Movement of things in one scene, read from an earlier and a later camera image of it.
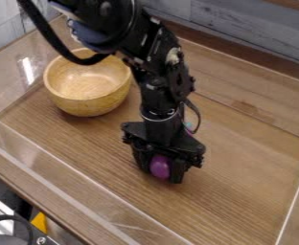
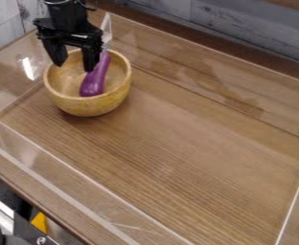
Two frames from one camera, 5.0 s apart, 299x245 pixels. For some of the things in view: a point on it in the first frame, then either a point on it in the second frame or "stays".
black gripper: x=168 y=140 → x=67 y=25
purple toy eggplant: x=160 y=166 → x=92 y=82
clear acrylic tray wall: x=64 y=193 stays
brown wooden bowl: x=87 y=90 stays
